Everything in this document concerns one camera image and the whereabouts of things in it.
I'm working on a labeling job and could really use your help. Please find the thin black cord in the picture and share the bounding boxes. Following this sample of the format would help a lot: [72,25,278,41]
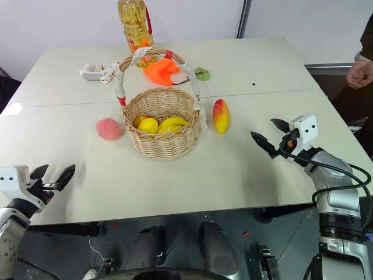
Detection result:
[171,75,193,86]

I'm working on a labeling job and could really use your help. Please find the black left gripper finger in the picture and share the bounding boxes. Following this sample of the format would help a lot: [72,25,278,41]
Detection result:
[55,163,77,193]
[30,164,50,184]

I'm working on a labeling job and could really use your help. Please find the red yellow toy mango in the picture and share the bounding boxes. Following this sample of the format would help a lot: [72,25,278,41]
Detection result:
[212,98,231,135]

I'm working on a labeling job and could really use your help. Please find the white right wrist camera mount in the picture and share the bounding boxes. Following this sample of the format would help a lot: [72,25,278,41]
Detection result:
[286,114,318,164]

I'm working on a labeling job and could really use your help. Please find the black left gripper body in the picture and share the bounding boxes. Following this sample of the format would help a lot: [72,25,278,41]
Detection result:
[27,180,58,207]

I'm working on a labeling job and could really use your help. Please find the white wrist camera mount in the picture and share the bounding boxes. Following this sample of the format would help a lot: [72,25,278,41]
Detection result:
[286,114,318,164]
[0,164,44,208]

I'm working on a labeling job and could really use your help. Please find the thin white cable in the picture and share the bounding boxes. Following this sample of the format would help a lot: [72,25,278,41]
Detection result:
[83,235,106,280]

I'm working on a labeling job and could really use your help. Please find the yellow lemon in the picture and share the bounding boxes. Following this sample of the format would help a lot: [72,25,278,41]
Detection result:
[136,116,160,135]

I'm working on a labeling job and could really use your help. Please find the orange cloth bag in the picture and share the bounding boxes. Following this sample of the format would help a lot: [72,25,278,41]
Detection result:
[143,57,180,86]

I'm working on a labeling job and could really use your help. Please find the orange toy fruit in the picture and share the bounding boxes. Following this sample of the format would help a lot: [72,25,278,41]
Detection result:
[133,115,153,128]

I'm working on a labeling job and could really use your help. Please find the cooking oil plastic bottle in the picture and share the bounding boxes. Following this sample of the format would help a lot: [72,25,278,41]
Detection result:
[117,0,156,69]

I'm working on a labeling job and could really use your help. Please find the pink toy peach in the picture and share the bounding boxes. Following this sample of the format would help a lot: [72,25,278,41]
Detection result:
[96,117,124,142]

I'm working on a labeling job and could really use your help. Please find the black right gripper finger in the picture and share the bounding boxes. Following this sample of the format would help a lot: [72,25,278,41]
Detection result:
[270,118,291,134]
[250,131,281,160]

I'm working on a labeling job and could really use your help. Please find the bystander dark trousers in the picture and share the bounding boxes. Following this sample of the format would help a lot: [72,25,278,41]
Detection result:
[331,83,373,164]

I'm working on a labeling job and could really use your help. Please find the grey metal frame post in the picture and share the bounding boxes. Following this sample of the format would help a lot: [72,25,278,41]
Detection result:
[235,0,252,40]

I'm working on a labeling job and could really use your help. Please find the yellow toy banana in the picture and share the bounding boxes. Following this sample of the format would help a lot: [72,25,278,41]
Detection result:
[157,116,191,135]

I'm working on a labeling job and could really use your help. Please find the small green object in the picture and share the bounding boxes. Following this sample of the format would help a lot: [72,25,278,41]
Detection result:
[194,66,212,82]

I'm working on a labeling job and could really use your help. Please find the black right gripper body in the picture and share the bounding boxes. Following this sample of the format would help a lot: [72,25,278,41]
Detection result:
[276,128,301,158]

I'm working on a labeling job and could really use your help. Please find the woven wicker handle basket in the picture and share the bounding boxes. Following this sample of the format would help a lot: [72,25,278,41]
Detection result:
[115,46,209,162]

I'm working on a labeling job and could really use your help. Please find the bystander bare hand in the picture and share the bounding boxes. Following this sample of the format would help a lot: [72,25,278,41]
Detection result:
[346,60,373,90]

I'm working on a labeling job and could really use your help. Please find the white plastic handheld device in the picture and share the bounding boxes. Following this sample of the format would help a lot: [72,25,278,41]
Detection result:
[79,62,121,84]

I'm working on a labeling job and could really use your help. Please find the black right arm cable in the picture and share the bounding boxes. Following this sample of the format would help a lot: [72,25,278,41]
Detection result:
[284,150,373,205]

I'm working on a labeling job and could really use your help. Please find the black table support bar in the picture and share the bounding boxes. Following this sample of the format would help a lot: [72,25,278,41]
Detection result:
[27,222,101,238]
[255,202,317,223]

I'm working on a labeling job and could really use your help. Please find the white paper tape piece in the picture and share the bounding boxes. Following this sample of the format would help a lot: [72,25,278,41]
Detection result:
[2,102,24,117]

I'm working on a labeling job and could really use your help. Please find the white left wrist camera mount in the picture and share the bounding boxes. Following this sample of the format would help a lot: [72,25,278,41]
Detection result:
[0,164,44,208]

